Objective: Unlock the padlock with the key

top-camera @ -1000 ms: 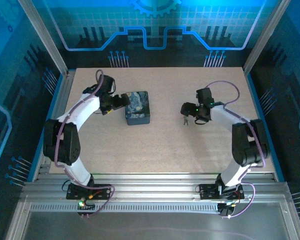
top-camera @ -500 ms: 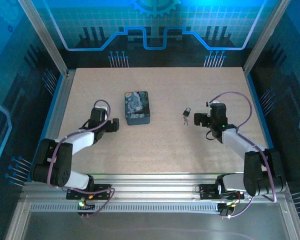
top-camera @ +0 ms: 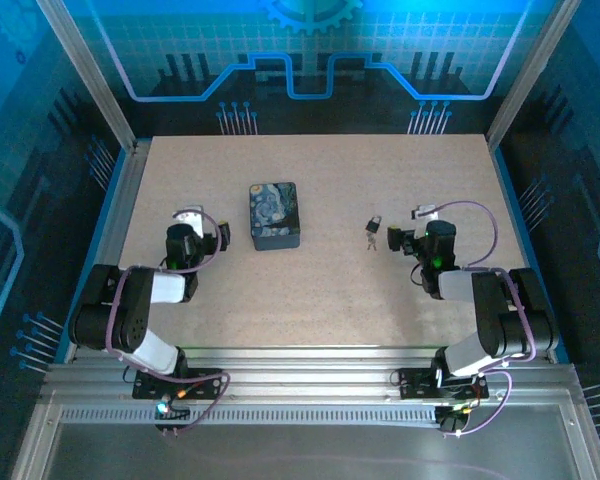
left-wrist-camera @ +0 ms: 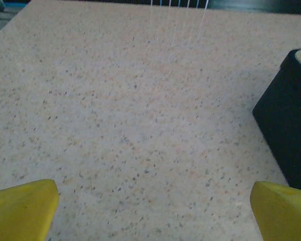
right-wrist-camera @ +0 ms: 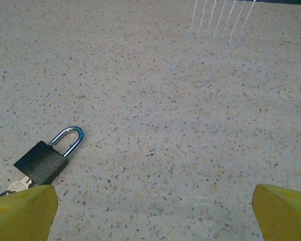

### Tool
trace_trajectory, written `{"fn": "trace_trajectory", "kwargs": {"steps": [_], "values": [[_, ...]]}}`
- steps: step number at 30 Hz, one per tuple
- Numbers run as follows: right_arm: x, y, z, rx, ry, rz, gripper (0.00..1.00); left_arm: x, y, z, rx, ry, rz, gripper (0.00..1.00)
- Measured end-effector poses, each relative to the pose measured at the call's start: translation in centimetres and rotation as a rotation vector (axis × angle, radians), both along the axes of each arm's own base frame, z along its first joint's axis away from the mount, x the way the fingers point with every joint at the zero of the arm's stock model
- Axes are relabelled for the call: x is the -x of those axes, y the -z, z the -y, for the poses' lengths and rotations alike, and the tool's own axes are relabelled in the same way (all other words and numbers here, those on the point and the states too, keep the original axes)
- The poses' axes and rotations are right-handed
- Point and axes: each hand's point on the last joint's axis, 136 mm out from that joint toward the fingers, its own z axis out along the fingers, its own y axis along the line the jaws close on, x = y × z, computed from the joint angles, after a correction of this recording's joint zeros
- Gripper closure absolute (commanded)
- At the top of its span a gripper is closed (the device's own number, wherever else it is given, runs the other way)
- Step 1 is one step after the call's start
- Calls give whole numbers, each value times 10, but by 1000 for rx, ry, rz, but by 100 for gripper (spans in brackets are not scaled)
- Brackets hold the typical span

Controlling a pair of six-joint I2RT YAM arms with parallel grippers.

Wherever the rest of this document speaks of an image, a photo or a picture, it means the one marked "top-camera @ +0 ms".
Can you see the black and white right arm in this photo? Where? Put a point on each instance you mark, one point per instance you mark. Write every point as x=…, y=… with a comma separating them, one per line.
x=510, y=310

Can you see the blue circuit print backdrop panel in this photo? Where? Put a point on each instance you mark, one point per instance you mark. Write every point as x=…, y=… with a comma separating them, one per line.
x=20, y=150
x=180, y=30
x=580, y=150

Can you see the grey padlock with silver shackle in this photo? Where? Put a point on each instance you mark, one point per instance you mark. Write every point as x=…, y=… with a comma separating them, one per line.
x=373, y=226

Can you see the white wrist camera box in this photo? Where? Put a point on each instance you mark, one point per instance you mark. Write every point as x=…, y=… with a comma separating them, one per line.
x=192, y=220
x=425, y=212

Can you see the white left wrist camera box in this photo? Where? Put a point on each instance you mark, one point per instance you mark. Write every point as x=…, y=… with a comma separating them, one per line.
x=192, y=220

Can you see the aluminium frame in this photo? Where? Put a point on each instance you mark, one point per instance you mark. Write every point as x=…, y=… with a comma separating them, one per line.
x=300, y=372

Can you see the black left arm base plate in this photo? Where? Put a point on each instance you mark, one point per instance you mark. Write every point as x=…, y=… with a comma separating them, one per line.
x=205, y=385

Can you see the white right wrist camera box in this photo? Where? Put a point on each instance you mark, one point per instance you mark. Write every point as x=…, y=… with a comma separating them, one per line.
x=425, y=212

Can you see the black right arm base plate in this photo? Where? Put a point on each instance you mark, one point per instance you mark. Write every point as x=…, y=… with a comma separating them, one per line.
x=415, y=385

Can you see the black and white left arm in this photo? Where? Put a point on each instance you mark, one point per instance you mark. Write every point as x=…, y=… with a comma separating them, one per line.
x=105, y=310

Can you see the starry night print box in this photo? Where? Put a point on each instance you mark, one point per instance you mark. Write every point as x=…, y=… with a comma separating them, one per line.
x=275, y=215

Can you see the blue table edge trim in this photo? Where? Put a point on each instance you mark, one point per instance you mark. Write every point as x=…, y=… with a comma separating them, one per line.
x=109, y=200
x=511, y=200

